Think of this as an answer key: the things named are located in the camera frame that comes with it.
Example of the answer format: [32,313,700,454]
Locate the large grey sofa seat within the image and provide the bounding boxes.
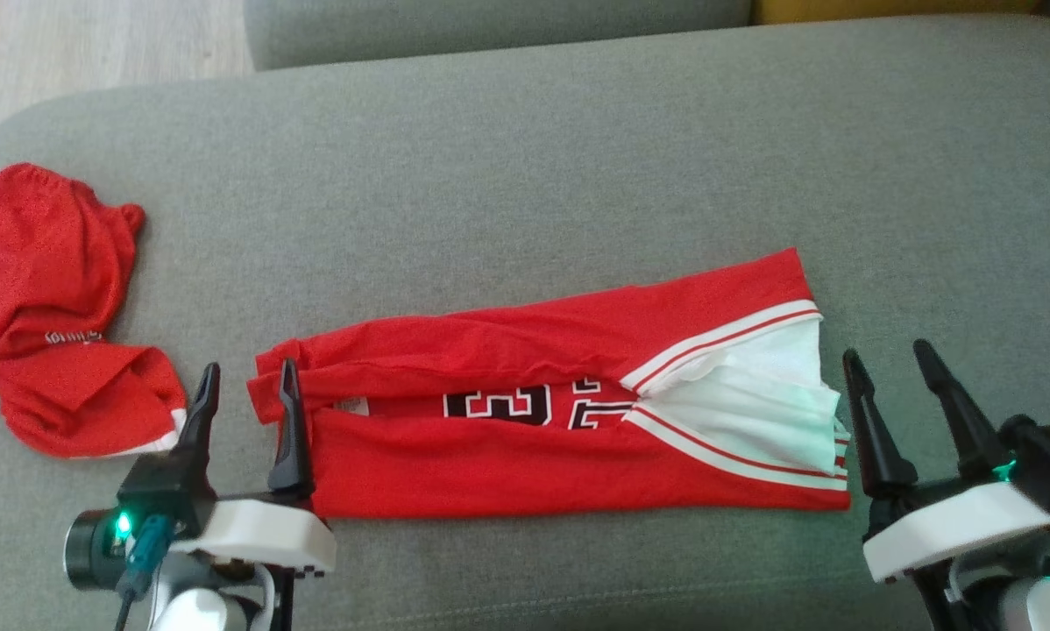
[0,13,1050,631]

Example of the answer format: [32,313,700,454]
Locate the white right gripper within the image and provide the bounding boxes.
[841,338,1050,586]

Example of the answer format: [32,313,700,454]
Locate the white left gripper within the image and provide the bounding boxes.
[170,358,339,579]

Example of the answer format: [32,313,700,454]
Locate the narrow grey sofa seat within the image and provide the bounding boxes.
[243,0,754,71]

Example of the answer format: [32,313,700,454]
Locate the yellow sofa backrest cushion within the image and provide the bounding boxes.
[751,0,1047,25]

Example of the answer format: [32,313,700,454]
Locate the red basketball shorts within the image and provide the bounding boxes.
[0,162,188,459]

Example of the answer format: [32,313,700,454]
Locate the left arm teal plug cable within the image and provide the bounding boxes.
[115,514,175,631]

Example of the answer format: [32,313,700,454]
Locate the red white basketball jersey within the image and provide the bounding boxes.
[246,247,852,520]

